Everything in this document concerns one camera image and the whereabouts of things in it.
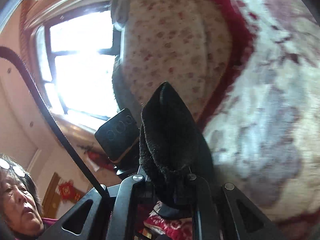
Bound floral pink quilt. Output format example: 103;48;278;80
119;0;232;119

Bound black pants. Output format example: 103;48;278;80
139;82;214;211

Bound person head with glasses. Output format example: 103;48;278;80
1;153;45;239

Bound window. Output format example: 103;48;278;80
35;1;121;120

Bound grey fleece garment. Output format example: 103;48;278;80
111;0;130;31

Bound red white plush blanket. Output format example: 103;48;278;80
196;0;319;239

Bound red chinese knot decoration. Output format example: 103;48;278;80
58;180;76;201

